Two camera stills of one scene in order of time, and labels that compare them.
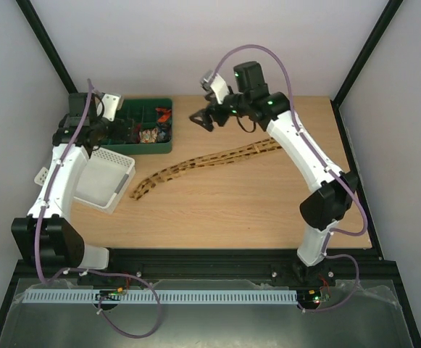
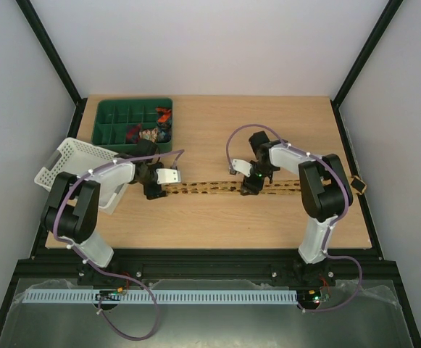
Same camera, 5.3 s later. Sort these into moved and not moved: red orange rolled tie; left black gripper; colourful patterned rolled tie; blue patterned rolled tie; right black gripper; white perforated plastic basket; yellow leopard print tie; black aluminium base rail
Moved: left black gripper; yellow leopard print tie; right black gripper
Not moved: colourful patterned rolled tie; black aluminium base rail; white perforated plastic basket; blue patterned rolled tie; red orange rolled tie
